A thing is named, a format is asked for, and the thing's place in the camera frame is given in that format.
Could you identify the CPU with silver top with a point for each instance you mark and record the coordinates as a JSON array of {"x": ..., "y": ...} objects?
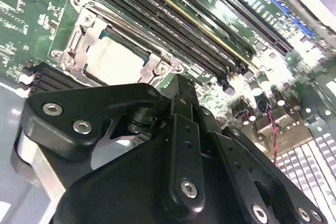
[{"x": 115, "y": 61}]

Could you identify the metal socket cover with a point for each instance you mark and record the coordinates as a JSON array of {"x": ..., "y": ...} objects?
[{"x": 86, "y": 51}]

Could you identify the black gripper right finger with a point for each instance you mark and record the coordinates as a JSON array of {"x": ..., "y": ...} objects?
[{"x": 236, "y": 161}]

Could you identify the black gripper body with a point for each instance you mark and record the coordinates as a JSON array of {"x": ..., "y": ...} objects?
[{"x": 126, "y": 182}]

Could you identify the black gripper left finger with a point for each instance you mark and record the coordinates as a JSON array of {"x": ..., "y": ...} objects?
[{"x": 78, "y": 108}]

